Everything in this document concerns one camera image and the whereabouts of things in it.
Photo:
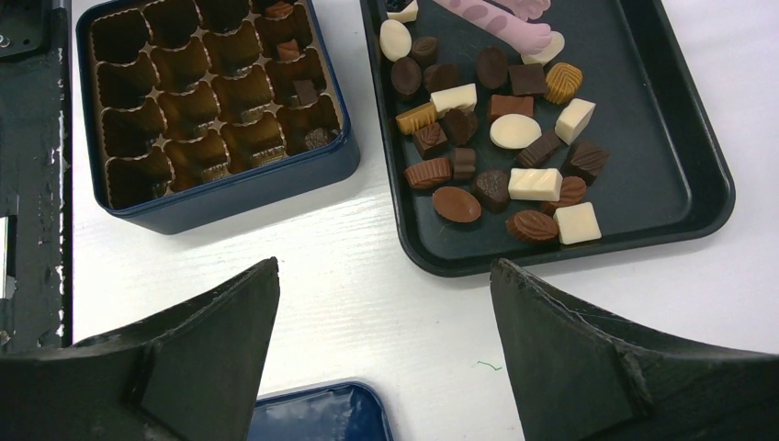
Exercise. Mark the blue box lid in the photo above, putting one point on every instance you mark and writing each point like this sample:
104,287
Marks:
348,410

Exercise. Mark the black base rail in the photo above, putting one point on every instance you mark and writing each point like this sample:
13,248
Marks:
36,176

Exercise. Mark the blue chocolate box with insert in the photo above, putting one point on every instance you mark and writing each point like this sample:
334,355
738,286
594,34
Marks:
199,110

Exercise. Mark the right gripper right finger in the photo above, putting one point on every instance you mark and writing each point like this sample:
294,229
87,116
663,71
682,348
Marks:
579,372

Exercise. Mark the white square chocolate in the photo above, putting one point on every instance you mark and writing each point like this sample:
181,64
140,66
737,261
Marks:
577,224

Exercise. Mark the pink tongs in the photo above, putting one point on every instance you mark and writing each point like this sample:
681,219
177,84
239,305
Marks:
509,21

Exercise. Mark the white round chocolate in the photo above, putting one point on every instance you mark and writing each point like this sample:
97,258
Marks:
514,131

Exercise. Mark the caramel square chocolate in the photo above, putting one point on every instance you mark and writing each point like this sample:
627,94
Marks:
416,118

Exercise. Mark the black chocolate tray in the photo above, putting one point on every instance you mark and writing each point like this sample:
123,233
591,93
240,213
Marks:
665,179

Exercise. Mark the white bar chocolate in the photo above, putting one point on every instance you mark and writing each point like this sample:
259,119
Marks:
535,184

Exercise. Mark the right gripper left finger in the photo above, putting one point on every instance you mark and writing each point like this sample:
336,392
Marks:
190,372

